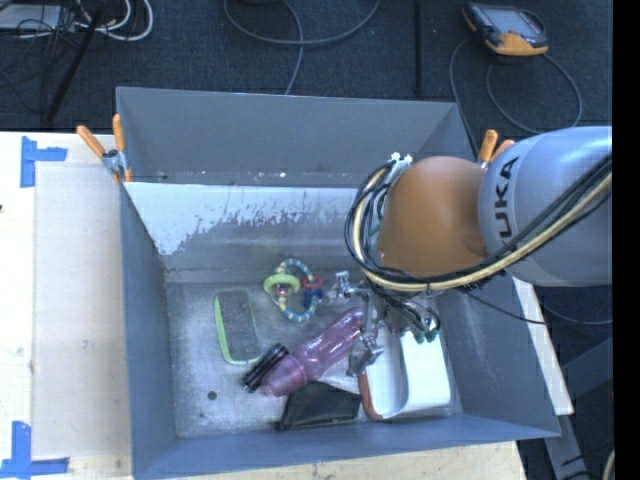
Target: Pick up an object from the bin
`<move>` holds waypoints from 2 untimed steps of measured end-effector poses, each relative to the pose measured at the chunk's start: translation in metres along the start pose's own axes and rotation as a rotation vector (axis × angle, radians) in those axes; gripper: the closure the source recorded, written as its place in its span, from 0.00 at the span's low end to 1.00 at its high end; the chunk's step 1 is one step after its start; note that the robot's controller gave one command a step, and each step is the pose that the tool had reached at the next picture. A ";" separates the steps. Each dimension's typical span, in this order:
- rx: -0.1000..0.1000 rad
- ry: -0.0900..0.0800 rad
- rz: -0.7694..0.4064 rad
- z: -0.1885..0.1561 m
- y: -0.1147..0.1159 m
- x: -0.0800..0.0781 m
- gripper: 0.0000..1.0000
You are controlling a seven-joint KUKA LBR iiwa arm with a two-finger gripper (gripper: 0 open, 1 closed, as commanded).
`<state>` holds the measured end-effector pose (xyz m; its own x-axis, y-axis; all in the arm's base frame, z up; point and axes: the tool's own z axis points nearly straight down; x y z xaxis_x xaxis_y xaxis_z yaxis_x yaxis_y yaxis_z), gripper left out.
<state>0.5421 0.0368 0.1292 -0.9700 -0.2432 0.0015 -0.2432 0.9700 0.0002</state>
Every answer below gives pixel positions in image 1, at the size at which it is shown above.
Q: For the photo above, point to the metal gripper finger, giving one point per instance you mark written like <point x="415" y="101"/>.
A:
<point x="345" y="284"/>
<point x="364" y="354"/>

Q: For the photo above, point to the pink plastic bottle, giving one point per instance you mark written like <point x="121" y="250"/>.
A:
<point x="320" y="350"/>

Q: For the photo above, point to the white box with orange edge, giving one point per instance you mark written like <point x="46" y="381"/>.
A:
<point x="425" y="378"/>

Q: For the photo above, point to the black wallet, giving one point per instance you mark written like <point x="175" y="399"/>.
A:
<point x="320" y="408"/>

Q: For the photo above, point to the black cylinder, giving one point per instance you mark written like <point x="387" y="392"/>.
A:
<point x="265" y="368"/>

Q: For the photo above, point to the green and grey sponge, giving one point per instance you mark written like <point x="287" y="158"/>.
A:
<point x="237" y="326"/>

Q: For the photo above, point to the grey metal bin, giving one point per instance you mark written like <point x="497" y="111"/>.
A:
<point x="200" y="318"/>

